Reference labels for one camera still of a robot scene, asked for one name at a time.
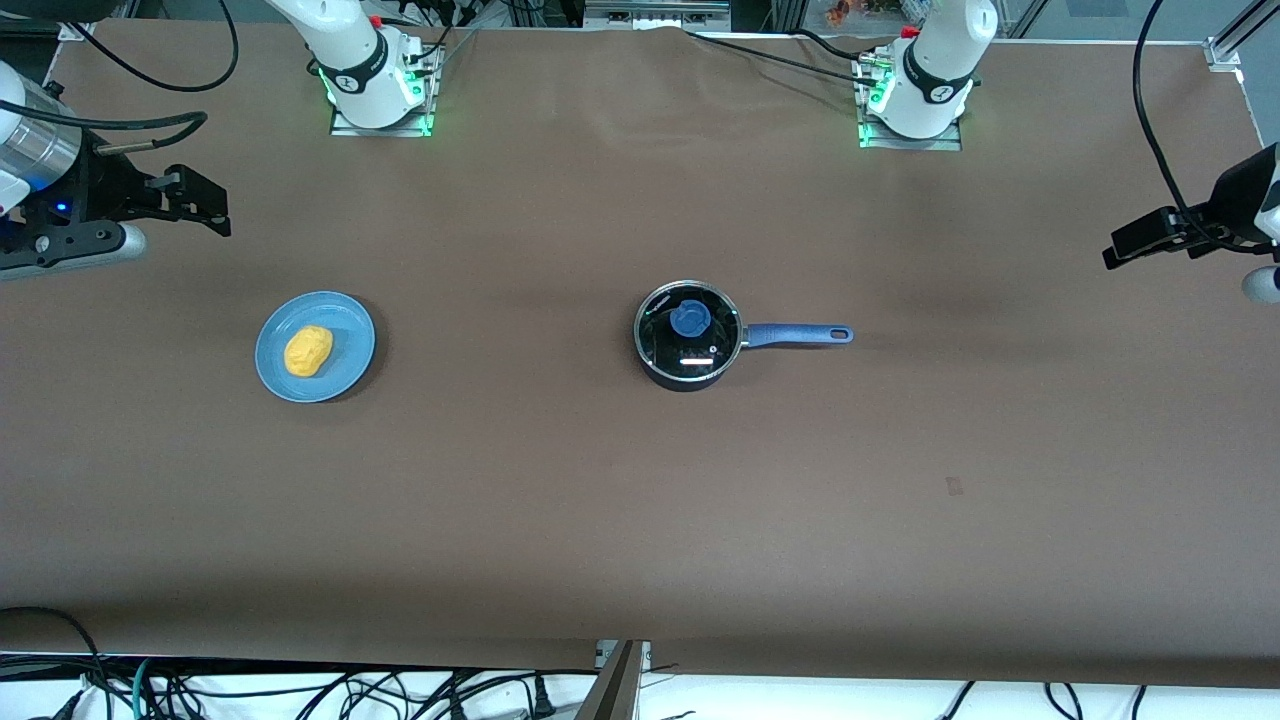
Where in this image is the glass lid with blue knob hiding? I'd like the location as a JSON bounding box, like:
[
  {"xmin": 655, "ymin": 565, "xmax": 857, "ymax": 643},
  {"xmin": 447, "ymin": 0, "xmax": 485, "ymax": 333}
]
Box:
[{"xmin": 635, "ymin": 281, "xmax": 746, "ymax": 383}]

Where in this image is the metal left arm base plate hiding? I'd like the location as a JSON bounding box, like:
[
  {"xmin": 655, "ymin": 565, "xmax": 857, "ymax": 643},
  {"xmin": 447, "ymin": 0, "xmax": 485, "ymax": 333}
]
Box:
[{"xmin": 852, "ymin": 52, "xmax": 964, "ymax": 153}]

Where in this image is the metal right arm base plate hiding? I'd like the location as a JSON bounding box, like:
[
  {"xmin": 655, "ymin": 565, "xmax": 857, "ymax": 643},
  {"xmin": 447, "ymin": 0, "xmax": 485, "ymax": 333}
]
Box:
[{"xmin": 329, "ymin": 40, "xmax": 444, "ymax": 139}]

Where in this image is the metal rail fixture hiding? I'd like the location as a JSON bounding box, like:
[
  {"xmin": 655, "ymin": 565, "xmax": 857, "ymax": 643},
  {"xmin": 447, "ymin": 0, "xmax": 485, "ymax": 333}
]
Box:
[{"xmin": 584, "ymin": 0, "xmax": 733, "ymax": 33}]

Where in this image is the dark pot with blue handle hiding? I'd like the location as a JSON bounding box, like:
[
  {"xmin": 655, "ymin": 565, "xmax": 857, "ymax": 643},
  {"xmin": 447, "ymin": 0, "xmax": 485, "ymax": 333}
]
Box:
[{"xmin": 633, "ymin": 280, "xmax": 856, "ymax": 393}]

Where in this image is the black cable on table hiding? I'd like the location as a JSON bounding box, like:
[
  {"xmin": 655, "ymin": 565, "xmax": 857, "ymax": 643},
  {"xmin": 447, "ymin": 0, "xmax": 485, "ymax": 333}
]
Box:
[{"xmin": 684, "ymin": 28, "xmax": 881, "ymax": 89}]

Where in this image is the blue round plate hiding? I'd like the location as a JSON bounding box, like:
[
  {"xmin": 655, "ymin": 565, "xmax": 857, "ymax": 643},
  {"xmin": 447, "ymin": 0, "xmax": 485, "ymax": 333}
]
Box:
[{"xmin": 254, "ymin": 291, "xmax": 378, "ymax": 404}]

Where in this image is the yellow potato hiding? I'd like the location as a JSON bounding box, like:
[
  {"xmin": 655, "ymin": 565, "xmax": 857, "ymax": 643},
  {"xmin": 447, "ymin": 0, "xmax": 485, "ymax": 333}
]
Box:
[{"xmin": 283, "ymin": 325, "xmax": 335, "ymax": 379}]

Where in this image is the black looped floor cable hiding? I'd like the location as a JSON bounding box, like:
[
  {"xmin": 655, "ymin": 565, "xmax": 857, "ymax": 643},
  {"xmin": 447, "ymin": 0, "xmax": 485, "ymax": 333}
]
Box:
[{"xmin": 0, "ymin": 606, "xmax": 109, "ymax": 720}]

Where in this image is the black hanging arm cable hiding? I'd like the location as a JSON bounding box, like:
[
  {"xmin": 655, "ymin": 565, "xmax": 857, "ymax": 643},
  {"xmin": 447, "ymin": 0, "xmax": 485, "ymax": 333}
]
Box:
[{"xmin": 68, "ymin": 0, "xmax": 241, "ymax": 94}]

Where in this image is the aluminium profile bar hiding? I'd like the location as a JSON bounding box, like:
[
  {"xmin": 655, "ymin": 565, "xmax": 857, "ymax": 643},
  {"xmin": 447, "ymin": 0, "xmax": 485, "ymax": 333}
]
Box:
[{"xmin": 574, "ymin": 640, "xmax": 653, "ymax": 720}]

